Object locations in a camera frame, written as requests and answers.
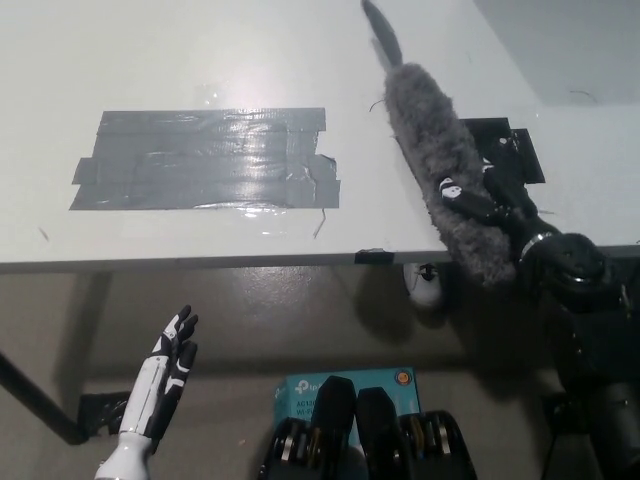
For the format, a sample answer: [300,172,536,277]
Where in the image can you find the teal router box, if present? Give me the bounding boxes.
[273,368,422,451]

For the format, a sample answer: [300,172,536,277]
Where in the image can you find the grey fluffy duster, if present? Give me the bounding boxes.
[360,0,519,289]

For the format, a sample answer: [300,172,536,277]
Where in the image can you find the small black edge tape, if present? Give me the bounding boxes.
[355,247,396,266]

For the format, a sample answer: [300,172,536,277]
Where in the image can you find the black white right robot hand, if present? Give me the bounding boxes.
[438,135,559,251]

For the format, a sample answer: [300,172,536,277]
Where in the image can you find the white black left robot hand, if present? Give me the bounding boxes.
[119,304,200,454]

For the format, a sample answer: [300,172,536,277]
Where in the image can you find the grey duct tape patch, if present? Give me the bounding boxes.
[68,107,342,212]

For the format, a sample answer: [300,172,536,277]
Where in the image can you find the black table leg bar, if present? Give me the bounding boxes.
[0,347,91,446]

